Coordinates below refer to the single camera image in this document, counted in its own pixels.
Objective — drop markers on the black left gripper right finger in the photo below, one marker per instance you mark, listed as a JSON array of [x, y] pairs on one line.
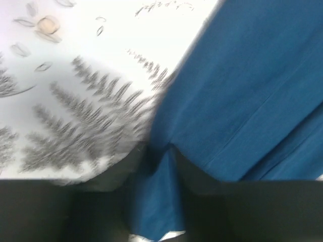
[[247, 211]]

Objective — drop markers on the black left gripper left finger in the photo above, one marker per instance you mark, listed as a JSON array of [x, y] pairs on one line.
[[94, 210]]

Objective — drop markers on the blue printed t-shirt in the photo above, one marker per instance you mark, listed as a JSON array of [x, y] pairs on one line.
[[245, 105]]

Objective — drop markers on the floral table cloth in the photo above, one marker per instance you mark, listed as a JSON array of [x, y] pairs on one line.
[[81, 80]]

